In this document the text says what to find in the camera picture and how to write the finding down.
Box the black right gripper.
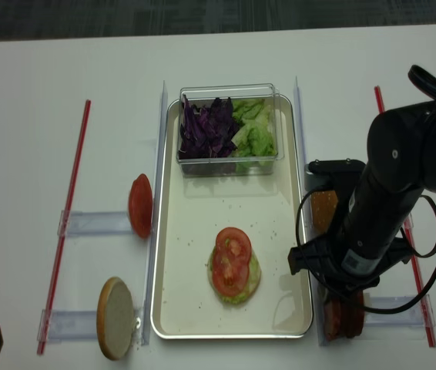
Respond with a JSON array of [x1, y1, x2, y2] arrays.
[[287, 234, 413, 297]]

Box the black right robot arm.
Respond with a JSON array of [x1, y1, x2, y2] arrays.
[[288, 103, 436, 293]]

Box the stack of meat slices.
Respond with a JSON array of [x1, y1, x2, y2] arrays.
[[320, 288, 365, 342]]

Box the lettuce on bun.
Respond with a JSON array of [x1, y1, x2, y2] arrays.
[[206, 250, 261, 304]]

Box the tomato slices on bun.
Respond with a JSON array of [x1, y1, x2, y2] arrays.
[[211, 227, 252, 297]]

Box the green lettuce leaves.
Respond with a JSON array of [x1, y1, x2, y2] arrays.
[[232, 99, 277, 158]]

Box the front sesame bun top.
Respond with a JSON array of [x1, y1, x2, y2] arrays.
[[310, 190, 338, 234]]

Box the clear lower left track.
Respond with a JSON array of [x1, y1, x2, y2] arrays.
[[36, 307, 144, 344]]

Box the clear lower right track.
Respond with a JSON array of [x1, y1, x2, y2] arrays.
[[362, 294, 433, 329]]

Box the bottom bun on tray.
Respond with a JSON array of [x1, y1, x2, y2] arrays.
[[206, 246, 262, 306]]

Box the silver metal tray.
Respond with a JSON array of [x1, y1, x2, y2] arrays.
[[151, 96, 313, 339]]

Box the upright bun half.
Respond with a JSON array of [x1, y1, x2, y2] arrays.
[[96, 277, 135, 361]]

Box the clear upper left track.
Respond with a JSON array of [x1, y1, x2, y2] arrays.
[[58, 210, 132, 237]]

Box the clear plastic salad box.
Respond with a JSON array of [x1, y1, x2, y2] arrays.
[[176, 83, 283, 177]]

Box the purple cabbage leaves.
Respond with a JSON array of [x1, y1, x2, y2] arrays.
[[178, 96, 240, 160]]

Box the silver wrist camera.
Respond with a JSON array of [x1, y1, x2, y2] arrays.
[[304, 159, 365, 190]]

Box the right red rail strip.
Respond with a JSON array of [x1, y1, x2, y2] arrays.
[[374, 85, 436, 348]]

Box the red rail strip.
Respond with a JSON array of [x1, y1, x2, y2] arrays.
[[36, 99, 92, 356], [374, 85, 436, 348]]

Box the clear left divider wall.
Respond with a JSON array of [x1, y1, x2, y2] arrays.
[[139, 82, 168, 346]]

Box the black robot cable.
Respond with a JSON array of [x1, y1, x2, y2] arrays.
[[294, 64, 436, 315]]

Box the left red rail strip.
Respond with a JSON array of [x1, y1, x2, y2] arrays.
[[36, 99, 92, 356]]

